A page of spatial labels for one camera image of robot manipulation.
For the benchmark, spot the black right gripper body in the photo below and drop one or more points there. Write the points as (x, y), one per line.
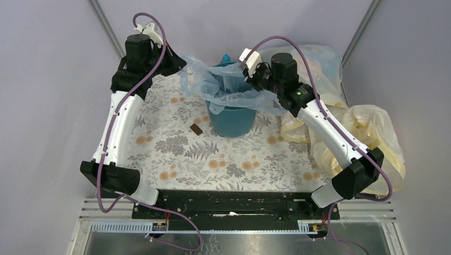
(262, 78)

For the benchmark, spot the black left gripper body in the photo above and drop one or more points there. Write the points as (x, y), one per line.
(151, 64)

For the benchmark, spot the light blue plastic trash bag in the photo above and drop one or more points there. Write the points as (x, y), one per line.
(191, 80)

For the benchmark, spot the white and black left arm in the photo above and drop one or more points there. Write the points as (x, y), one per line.
(146, 57)

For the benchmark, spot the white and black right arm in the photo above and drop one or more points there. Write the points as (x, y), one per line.
(360, 164)

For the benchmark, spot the blue object behind bin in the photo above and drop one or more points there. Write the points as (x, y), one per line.
(226, 58)

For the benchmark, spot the teal plastic trash bin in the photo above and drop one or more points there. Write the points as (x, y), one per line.
(230, 121)

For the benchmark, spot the clear bag with stuffed items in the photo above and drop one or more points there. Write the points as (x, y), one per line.
(325, 67)

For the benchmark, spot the small brown block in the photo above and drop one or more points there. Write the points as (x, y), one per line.
(196, 129)

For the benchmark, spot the floral patterned table cloth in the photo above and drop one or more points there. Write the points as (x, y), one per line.
(169, 155)

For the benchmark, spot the yellowish crumpled plastic bag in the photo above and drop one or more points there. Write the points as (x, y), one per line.
(370, 124)

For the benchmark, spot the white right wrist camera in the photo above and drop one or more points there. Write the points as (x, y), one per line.
(248, 63)

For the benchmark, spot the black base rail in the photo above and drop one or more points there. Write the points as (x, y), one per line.
(244, 210)

